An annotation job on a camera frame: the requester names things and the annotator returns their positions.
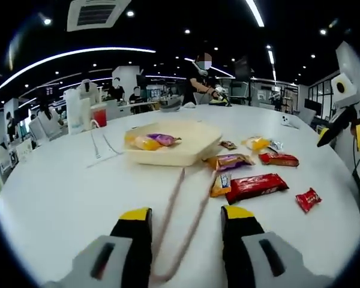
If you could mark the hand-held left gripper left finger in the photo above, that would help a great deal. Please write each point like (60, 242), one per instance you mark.
(138, 249)

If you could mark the red drink cup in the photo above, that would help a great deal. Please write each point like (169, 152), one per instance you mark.
(99, 118)

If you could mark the white plastic bag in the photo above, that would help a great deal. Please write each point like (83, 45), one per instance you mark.
(73, 114)

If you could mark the yellow cloth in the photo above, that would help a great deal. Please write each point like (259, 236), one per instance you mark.
(219, 102)

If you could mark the dark wall display screen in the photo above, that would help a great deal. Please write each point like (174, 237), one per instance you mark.
(51, 90)

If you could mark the ceiling light strip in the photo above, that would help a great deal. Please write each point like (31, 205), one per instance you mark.
(258, 15)
(87, 50)

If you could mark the white power strip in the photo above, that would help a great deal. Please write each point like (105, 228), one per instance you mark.
(96, 150)

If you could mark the dark grey bowl-like object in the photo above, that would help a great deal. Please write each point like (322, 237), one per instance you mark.
(171, 105)

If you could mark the purple food packet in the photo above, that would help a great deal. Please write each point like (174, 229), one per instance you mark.
(165, 139)

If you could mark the long red food packet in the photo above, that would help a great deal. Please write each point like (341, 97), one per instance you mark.
(279, 159)
(255, 187)

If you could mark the small white object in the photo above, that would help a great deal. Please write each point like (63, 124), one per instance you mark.
(189, 104)

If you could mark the pink food tongs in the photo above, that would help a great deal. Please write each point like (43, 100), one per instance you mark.
(194, 228)

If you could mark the black screen on tripod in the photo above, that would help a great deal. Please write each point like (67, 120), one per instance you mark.
(241, 67)

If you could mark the small red food packet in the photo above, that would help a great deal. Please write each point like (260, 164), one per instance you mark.
(308, 200)

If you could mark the yellow cake food packet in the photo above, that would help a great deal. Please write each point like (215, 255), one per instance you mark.
(255, 143)

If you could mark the white smartphone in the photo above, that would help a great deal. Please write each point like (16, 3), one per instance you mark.
(288, 120)

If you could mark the round ceiling spotlights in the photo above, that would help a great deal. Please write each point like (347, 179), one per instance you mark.
(130, 13)

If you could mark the clear grey food packet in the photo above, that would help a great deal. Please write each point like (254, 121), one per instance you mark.
(276, 146)

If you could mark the ceiling air conditioner vent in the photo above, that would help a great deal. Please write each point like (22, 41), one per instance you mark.
(96, 13)

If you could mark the white paper cup stack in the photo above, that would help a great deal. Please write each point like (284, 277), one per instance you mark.
(86, 115)

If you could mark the orange bread food packet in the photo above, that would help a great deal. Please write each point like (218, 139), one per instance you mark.
(144, 143)

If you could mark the small brown food packet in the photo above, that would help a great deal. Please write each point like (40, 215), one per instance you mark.
(228, 145)

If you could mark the brown purple-label food packet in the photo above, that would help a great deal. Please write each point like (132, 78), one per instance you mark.
(231, 161)

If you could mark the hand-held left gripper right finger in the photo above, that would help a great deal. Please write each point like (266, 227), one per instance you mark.
(237, 258)

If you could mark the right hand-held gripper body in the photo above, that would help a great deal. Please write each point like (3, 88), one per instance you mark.
(349, 90)

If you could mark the beige hexagonal container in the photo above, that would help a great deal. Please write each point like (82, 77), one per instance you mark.
(180, 156)

